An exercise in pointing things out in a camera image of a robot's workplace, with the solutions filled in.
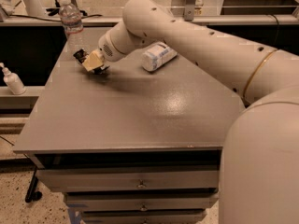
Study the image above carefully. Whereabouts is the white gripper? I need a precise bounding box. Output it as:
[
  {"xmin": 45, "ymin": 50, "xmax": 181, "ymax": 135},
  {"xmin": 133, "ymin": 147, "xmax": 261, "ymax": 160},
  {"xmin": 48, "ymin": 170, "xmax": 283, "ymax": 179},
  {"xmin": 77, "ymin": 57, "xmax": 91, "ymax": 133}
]
[{"xmin": 82, "ymin": 32, "xmax": 125, "ymax": 72}]

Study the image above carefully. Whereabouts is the black snack bar wrapper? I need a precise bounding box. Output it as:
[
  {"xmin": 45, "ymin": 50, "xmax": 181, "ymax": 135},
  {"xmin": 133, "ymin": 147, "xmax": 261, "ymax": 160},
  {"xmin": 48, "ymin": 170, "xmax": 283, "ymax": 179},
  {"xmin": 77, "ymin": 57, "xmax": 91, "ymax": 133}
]
[{"xmin": 73, "ymin": 49, "xmax": 108, "ymax": 74}]

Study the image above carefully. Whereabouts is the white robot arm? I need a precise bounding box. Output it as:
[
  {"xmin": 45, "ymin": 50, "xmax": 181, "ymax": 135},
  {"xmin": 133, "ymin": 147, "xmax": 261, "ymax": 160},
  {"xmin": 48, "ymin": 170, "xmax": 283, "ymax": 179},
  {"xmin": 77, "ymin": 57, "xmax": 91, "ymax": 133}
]
[{"xmin": 84, "ymin": 0, "xmax": 299, "ymax": 224}]

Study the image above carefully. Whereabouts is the clear water bottle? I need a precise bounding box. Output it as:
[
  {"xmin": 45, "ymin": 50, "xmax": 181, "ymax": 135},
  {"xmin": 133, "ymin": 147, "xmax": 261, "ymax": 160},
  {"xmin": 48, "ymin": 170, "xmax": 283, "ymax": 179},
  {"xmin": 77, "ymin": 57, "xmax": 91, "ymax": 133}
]
[{"xmin": 58, "ymin": 0, "xmax": 85, "ymax": 56}]

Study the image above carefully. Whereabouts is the white blue plastic bottle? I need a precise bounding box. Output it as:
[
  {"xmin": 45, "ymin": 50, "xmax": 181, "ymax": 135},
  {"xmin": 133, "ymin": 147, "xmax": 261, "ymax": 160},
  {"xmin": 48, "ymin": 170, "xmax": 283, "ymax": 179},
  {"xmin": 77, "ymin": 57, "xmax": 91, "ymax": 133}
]
[{"xmin": 142, "ymin": 42, "xmax": 178, "ymax": 72}]

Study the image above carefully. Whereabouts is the white pump dispenser bottle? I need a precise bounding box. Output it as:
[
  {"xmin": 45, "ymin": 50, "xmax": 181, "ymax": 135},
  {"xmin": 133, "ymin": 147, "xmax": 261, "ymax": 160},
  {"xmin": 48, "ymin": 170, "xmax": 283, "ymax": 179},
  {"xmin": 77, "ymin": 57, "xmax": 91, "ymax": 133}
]
[{"xmin": 0, "ymin": 63, "xmax": 26, "ymax": 95}]

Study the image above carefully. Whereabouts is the grey top drawer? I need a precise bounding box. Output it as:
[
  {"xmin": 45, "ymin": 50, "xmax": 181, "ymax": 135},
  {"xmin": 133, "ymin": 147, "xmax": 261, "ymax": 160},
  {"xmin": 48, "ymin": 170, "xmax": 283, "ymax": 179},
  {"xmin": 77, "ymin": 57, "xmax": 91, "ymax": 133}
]
[{"xmin": 37, "ymin": 166, "xmax": 219, "ymax": 192}]

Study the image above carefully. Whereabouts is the grey drawer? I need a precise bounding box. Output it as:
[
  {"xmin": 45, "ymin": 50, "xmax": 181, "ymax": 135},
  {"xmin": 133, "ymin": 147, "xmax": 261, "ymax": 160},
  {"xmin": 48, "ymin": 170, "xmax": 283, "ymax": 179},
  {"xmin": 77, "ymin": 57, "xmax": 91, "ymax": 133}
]
[
  {"xmin": 81, "ymin": 209, "xmax": 206, "ymax": 224},
  {"xmin": 65, "ymin": 189, "xmax": 219, "ymax": 212},
  {"xmin": 37, "ymin": 166, "xmax": 219, "ymax": 192}
]

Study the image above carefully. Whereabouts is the grey middle drawer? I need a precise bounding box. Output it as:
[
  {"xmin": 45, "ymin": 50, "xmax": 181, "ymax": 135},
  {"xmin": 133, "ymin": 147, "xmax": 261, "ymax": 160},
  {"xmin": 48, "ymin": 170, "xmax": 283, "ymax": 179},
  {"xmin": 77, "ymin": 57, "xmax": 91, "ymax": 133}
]
[{"xmin": 65, "ymin": 189, "xmax": 219, "ymax": 212}]

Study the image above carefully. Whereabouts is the black caster leg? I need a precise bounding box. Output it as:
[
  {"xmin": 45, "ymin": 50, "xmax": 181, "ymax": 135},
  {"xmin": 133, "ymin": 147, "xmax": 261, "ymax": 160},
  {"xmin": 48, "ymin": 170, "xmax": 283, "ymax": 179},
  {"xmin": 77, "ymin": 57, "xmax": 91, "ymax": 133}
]
[{"xmin": 25, "ymin": 170, "xmax": 43, "ymax": 203}]

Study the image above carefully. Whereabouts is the grey bottom drawer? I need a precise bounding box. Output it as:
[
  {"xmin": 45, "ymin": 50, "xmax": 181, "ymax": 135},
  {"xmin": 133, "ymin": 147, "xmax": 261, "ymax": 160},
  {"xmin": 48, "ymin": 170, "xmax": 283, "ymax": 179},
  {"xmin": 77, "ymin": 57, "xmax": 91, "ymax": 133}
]
[{"xmin": 81, "ymin": 209, "xmax": 206, "ymax": 224}]

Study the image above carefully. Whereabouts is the black cable on shelf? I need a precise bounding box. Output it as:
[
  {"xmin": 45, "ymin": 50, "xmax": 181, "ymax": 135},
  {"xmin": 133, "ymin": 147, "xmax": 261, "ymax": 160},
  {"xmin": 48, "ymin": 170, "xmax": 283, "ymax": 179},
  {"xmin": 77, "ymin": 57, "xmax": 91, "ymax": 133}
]
[{"xmin": 8, "ymin": 11, "xmax": 104, "ymax": 23}]

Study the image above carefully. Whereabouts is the grey metal upright post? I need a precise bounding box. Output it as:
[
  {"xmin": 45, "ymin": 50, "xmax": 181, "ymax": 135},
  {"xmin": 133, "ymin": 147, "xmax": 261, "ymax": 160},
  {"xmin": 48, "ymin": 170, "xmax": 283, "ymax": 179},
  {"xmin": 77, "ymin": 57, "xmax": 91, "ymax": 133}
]
[{"xmin": 184, "ymin": 0, "xmax": 196, "ymax": 21}]

